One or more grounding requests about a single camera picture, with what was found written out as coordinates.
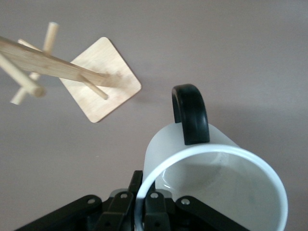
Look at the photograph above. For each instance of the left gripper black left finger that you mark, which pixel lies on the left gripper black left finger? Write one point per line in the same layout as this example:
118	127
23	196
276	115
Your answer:
115	211

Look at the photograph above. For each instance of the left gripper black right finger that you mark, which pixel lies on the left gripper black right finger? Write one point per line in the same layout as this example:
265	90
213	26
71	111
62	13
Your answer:
156	211

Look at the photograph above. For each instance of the wooden mug tree rack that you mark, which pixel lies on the wooden mug tree rack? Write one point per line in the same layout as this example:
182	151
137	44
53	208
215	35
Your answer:
106	72

